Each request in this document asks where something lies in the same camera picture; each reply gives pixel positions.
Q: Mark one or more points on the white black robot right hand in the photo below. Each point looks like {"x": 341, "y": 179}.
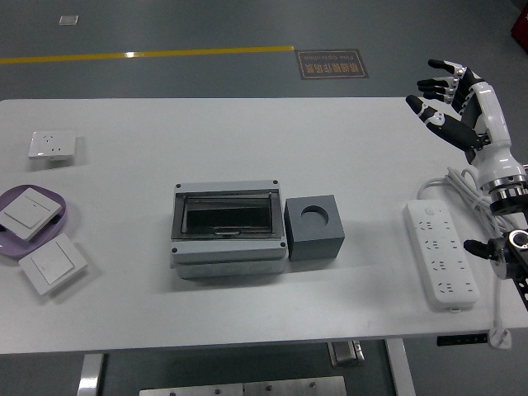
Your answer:
{"x": 493, "y": 123}

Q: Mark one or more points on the grey electrical box clear lid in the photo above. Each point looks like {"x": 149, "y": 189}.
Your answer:
{"x": 227, "y": 251}

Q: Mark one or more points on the grey cube with round hole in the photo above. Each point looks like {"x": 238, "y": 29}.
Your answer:
{"x": 313, "y": 243}

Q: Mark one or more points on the red object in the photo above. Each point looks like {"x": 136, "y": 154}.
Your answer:
{"x": 521, "y": 24}

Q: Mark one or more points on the white power strip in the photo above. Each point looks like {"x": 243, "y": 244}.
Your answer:
{"x": 441, "y": 255}

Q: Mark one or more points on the black table control panel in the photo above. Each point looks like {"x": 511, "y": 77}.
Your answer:
{"x": 462, "y": 340}

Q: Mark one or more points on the white table leg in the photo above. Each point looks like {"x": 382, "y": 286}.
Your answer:
{"x": 399, "y": 367}

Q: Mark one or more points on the small metal floor plate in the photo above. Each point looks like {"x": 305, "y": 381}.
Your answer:
{"x": 68, "y": 20}

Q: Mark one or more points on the purple tray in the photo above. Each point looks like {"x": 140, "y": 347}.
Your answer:
{"x": 10, "y": 249}

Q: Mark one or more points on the grey table bracket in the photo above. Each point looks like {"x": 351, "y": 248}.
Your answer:
{"x": 346, "y": 354}

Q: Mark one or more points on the metal base plate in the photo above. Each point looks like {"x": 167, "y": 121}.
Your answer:
{"x": 243, "y": 387}

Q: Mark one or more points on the white wall socket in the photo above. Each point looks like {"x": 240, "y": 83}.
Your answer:
{"x": 51, "y": 144}

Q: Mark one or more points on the white wall switch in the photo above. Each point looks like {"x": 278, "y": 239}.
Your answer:
{"x": 51, "y": 264}
{"x": 29, "y": 212}

